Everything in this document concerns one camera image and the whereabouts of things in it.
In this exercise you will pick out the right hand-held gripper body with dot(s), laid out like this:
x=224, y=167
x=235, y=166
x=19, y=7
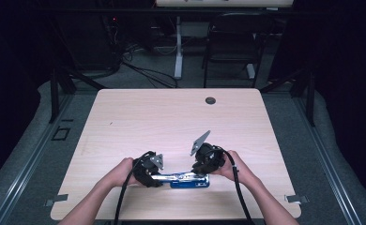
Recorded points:
x=209, y=157

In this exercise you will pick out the round black table grommet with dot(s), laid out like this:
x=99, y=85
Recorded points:
x=210, y=100

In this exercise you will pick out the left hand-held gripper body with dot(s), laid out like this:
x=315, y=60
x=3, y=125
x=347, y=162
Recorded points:
x=146, y=167

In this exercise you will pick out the dark equipment with red light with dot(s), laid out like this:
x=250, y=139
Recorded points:
x=112, y=37

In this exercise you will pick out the blue stapler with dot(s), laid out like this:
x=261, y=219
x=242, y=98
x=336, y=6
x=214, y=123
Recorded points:
x=184, y=180

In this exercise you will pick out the black metal stand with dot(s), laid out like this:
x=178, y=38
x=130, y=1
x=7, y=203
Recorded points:
x=55, y=93
x=309, y=93

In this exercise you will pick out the white desk leg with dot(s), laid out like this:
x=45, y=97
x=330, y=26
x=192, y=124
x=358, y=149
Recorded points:
x=251, y=71
x=178, y=50

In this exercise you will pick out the aluminium floor rail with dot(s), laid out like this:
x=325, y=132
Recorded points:
x=328, y=168
x=24, y=168

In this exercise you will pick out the light desk top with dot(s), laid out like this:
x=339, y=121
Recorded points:
x=225, y=2

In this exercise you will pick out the black folding chair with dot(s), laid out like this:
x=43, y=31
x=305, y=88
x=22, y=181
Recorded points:
x=234, y=40

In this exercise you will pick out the person's right hand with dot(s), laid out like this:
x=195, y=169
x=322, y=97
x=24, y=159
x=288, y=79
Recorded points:
x=237, y=170

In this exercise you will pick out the person's left hand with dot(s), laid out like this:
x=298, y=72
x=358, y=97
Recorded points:
x=121, y=173

